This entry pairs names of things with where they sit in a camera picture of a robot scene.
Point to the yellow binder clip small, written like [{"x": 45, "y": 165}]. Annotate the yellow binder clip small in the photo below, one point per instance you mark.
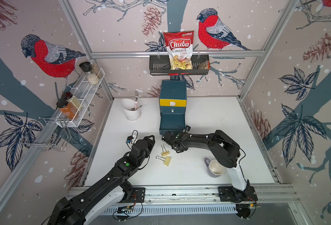
[{"x": 165, "y": 152}]

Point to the white wire spice rack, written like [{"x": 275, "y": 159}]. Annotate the white wire spice rack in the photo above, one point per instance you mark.
[{"x": 84, "y": 92}]

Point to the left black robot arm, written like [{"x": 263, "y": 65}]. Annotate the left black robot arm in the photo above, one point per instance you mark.
[{"x": 111, "y": 189}]

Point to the white utensil cup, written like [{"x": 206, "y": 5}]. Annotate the white utensil cup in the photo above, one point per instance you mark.
[{"x": 130, "y": 108}]

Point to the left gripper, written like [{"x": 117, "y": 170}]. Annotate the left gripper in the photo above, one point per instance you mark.
[{"x": 149, "y": 142}]

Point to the black wire wall basket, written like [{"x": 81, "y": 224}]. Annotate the black wire wall basket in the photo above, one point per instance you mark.
[{"x": 163, "y": 66}]

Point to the chrome wire rack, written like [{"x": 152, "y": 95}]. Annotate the chrome wire rack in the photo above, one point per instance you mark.
[{"x": 47, "y": 134}]

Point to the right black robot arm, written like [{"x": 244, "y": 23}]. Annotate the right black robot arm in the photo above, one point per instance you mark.
[{"x": 227, "y": 153}]

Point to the orange spice jar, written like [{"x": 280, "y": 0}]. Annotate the orange spice jar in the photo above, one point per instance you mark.
[{"x": 67, "y": 109}]

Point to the brown spice jar rear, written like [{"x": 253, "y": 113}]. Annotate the brown spice jar rear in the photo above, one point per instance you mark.
[{"x": 95, "y": 68}]

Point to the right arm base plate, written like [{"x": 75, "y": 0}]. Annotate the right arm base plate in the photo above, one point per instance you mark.
[{"x": 231, "y": 194}]

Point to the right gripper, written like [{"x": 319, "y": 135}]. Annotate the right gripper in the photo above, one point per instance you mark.
[{"x": 175, "y": 136}]

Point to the teal drawer cabinet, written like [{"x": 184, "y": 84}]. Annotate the teal drawer cabinet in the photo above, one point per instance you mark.
[{"x": 173, "y": 89}]

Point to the teal bottom drawer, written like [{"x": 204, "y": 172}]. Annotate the teal bottom drawer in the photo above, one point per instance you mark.
[{"x": 172, "y": 122}]

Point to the yellow top drawer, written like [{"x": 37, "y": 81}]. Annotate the yellow top drawer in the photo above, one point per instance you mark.
[{"x": 173, "y": 102}]

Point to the Chuba cassava chips bag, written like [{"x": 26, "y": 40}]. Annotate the Chuba cassava chips bag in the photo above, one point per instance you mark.
[{"x": 180, "y": 49}]

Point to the white spice jar black lid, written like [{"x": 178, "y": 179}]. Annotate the white spice jar black lid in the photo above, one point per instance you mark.
[{"x": 91, "y": 77}]

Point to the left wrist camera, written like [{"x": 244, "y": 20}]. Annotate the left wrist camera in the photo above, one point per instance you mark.
[{"x": 129, "y": 139}]

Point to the yellow spice jar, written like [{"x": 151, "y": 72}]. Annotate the yellow spice jar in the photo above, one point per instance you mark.
[{"x": 68, "y": 96}]

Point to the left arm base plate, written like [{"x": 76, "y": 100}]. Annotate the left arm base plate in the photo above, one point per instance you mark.
[{"x": 134, "y": 195}]

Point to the metal fork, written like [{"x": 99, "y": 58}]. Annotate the metal fork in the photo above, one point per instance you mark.
[{"x": 136, "y": 99}]

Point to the purple mug white inside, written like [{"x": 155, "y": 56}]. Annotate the purple mug white inside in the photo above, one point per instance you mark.
[{"x": 214, "y": 168}]

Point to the teal drawer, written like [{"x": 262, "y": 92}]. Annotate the teal drawer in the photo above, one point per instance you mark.
[
  {"x": 172, "y": 122},
  {"x": 176, "y": 110}
]

